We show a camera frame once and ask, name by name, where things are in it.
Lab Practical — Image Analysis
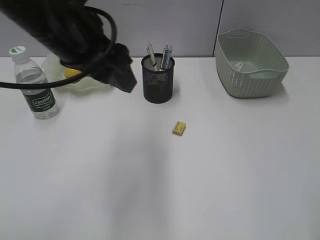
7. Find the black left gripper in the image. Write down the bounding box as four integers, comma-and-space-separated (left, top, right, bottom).
60, 14, 137, 93

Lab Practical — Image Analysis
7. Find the blue grey ballpoint pen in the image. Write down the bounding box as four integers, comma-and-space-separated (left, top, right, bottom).
160, 44, 169, 70

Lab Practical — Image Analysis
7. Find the yellow mango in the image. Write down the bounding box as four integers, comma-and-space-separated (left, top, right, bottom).
64, 68, 82, 78

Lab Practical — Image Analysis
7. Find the grey white ballpoint pen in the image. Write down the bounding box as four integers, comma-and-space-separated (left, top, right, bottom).
165, 44, 173, 69

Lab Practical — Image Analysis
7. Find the yellow eraser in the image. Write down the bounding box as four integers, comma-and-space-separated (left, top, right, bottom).
172, 121, 187, 136

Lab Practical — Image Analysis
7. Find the clear plastic water bottle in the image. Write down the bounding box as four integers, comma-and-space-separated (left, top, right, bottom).
9, 46, 59, 120

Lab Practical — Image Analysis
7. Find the white waste paper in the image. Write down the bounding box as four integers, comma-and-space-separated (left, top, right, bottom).
233, 61, 246, 72

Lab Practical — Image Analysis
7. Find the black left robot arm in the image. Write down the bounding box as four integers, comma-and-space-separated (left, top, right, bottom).
0, 0, 137, 93

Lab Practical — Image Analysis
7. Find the black mesh pen holder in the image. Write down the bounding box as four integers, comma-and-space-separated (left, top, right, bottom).
141, 55, 175, 104

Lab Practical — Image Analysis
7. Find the pale green wavy glass plate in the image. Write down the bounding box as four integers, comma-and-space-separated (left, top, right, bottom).
41, 53, 113, 96

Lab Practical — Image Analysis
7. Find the pale green plastic basket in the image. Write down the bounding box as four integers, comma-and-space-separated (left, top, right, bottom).
215, 28, 290, 99

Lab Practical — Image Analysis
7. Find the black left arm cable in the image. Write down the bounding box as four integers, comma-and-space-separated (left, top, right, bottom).
0, 6, 118, 90

